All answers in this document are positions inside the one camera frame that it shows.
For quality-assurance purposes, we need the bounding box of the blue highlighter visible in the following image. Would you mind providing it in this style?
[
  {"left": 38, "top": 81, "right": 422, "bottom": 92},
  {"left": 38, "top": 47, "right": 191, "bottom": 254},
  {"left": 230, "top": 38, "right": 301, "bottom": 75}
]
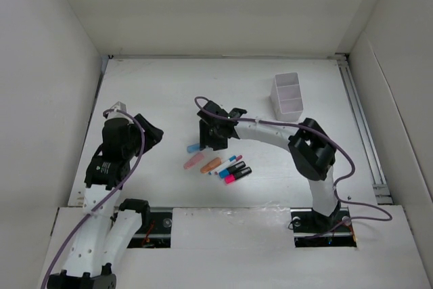
[{"left": 187, "top": 143, "right": 200, "bottom": 153}]

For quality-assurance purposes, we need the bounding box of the orange highlighter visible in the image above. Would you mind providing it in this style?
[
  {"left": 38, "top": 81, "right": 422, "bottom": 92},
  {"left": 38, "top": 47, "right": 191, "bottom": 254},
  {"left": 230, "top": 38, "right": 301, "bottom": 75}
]
[{"left": 200, "top": 157, "right": 222, "bottom": 174}]

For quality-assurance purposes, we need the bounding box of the thin blue capped pen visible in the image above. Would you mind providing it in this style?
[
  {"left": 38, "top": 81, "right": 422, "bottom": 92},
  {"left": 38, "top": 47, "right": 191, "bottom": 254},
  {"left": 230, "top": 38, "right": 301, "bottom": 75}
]
[{"left": 212, "top": 156, "right": 237, "bottom": 173}]

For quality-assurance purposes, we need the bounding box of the pink highlighter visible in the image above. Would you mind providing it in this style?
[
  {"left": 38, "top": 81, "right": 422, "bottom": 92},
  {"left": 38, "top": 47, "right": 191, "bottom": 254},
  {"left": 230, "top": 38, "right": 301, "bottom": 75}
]
[{"left": 183, "top": 152, "right": 204, "bottom": 170}]

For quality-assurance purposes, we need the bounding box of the thin pink capped pen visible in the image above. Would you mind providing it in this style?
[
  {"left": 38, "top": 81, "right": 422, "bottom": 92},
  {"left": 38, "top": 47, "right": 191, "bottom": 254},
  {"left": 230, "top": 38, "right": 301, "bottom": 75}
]
[{"left": 208, "top": 155, "right": 243, "bottom": 175}]

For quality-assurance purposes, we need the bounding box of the black marker blue cap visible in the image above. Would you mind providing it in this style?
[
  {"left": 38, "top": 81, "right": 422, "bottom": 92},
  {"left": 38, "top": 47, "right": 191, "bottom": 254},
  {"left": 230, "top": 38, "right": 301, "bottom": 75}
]
[{"left": 219, "top": 161, "right": 246, "bottom": 179}]

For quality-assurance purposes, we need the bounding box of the black marker pink cap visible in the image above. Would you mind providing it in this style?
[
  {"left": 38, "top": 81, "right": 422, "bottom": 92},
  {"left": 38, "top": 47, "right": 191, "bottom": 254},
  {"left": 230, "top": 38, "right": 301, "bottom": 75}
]
[{"left": 224, "top": 167, "right": 252, "bottom": 185}]

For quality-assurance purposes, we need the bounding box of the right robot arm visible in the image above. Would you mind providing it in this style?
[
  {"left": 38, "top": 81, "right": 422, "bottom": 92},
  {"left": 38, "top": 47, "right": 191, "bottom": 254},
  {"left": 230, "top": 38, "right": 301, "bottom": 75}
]
[{"left": 198, "top": 99, "right": 341, "bottom": 231}]

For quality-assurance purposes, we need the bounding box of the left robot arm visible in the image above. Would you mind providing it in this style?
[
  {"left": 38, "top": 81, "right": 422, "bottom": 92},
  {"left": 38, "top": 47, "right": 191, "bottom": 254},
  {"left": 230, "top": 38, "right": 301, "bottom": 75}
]
[{"left": 41, "top": 109, "right": 164, "bottom": 288}]

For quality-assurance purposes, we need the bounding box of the white divided container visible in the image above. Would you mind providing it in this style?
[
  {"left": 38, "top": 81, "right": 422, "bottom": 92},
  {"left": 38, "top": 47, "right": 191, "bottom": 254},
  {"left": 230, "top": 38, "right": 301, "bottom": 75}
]
[{"left": 270, "top": 72, "right": 304, "bottom": 123}]

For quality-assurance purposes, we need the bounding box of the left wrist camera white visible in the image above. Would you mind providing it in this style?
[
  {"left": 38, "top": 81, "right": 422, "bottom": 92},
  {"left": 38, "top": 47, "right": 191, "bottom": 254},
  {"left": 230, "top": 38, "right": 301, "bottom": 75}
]
[{"left": 106, "top": 102, "right": 127, "bottom": 120}]

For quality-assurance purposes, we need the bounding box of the front aluminium rail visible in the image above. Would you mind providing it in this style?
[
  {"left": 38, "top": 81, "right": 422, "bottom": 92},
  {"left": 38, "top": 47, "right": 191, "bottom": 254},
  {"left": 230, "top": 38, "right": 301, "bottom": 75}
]
[{"left": 137, "top": 206, "right": 348, "bottom": 247}]

